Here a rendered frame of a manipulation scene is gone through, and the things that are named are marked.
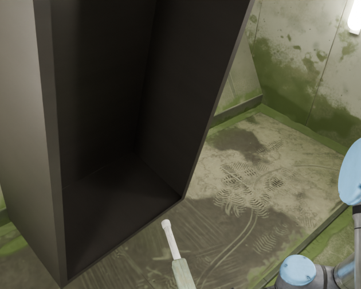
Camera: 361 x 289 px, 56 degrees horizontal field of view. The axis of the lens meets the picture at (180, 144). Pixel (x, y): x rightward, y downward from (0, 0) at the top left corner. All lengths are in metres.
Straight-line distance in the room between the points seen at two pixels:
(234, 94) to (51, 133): 2.27
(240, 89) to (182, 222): 1.36
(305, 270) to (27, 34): 0.91
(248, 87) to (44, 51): 2.51
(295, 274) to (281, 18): 2.14
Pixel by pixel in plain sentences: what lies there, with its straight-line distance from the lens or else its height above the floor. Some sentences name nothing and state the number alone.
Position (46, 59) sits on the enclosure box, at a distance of 0.59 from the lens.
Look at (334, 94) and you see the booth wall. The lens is 2.74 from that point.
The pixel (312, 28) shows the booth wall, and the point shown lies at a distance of 2.72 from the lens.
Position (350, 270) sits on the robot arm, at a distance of 1.02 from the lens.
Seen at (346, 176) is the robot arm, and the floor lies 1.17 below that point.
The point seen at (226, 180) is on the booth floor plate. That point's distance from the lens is 2.25.
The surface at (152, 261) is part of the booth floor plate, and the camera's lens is 1.81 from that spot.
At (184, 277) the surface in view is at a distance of 1.12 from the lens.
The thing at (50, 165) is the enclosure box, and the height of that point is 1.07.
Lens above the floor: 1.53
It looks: 36 degrees down
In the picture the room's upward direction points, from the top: 4 degrees clockwise
